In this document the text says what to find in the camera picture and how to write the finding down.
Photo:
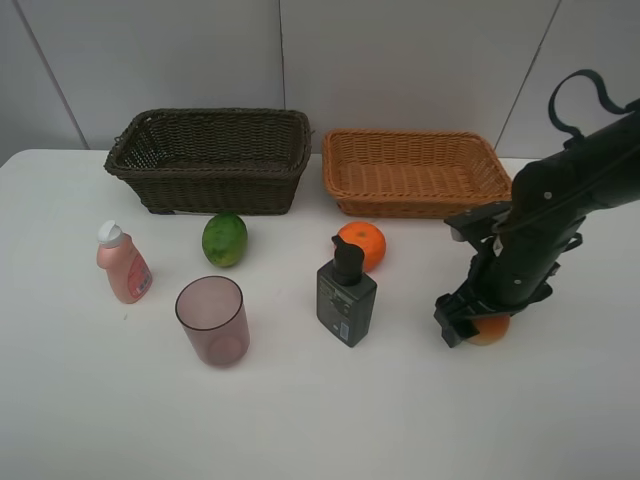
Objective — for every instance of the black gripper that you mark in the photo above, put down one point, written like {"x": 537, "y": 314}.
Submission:
{"x": 493, "y": 286}

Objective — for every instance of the red yellow half peach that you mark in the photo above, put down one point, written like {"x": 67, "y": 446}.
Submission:
{"x": 490, "y": 330}

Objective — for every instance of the dark green pump bottle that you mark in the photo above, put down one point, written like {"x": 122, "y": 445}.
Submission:
{"x": 345, "y": 294}

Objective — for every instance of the orange tangerine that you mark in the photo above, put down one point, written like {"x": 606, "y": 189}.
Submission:
{"x": 369, "y": 239}

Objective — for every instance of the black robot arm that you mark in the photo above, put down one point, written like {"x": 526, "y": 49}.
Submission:
{"x": 519, "y": 241}

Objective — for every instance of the orange wicker basket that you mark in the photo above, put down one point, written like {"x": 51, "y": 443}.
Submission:
{"x": 411, "y": 174}

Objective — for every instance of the translucent pink plastic cup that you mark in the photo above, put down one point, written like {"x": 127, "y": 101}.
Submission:
{"x": 212, "y": 313}

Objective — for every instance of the green lime fruit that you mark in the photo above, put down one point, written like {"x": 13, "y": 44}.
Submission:
{"x": 224, "y": 240}

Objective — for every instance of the dark brown wicker basket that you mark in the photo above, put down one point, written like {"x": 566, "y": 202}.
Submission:
{"x": 212, "y": 160}

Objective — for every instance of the pink bottle white cap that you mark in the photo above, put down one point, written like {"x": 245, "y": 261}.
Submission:
{"x": 128, "y": 273}

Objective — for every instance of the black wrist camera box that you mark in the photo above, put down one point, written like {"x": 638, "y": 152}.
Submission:
{"x": 476, "y": 224}

